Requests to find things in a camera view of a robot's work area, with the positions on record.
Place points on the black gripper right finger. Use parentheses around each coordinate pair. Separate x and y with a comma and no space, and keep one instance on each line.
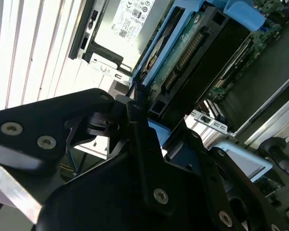
(207,163)

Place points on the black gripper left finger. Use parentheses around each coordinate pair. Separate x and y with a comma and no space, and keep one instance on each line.
(26,120)

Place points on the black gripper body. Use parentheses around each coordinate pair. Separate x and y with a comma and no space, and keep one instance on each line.
(98,204)

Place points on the hard disk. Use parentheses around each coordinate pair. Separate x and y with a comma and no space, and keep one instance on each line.
(183,60)

